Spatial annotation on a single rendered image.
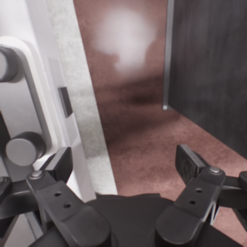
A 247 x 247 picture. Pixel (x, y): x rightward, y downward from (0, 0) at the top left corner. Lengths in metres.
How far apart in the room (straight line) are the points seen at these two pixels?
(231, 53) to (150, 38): 0.58
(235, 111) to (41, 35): 0.43
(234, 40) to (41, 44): 0.45
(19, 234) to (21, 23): 0.21
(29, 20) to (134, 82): 0.86
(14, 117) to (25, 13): 0.09
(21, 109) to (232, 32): 0.50
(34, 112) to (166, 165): 1.09
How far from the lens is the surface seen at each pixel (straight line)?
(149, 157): 1.16
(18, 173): 0.21
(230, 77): 0.53
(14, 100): 0.18
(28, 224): 0.22
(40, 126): 0.18
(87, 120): 1.07
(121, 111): 1.04
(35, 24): 0.21
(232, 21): 0.56
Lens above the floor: 1.02
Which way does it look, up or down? 73 degrees down
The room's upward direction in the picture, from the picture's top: 174 degrees clockwise
